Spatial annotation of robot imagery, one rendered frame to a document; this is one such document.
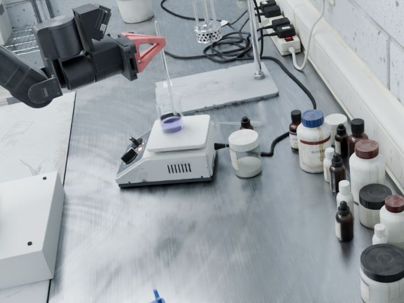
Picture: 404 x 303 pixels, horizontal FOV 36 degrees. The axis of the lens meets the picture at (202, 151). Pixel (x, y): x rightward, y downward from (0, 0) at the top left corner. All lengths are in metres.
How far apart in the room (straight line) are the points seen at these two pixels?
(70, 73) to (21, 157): 0.45
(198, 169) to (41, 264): 0.35
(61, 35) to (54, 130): 0.54
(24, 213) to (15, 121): 0.54
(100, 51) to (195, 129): 0.27
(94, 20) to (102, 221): 0.38
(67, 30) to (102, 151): 0.42
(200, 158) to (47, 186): 0.31
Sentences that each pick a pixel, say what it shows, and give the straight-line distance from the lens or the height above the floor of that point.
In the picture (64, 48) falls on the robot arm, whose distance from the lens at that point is 1.08.
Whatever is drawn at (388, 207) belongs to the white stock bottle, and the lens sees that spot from 0.99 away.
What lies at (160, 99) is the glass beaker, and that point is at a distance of 1.24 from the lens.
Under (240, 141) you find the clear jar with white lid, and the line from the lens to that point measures 1.19.
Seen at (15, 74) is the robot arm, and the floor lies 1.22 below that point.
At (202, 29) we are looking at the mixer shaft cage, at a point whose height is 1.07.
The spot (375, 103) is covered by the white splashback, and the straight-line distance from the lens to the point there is 1.22.
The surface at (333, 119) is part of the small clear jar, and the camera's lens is 1.28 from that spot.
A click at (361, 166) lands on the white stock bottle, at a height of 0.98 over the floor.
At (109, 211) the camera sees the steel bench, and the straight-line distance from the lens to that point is 1.22.
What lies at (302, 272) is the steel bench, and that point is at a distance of 1.00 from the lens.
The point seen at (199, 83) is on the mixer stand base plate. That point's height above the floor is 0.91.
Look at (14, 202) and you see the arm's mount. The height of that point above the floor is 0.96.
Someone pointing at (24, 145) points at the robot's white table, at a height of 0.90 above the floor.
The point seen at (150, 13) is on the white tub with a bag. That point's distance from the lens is 2.18.
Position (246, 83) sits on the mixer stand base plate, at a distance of 1.56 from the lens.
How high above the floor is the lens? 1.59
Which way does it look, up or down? 31 degrees down
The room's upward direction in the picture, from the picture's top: 11 degrees counter-clockwise
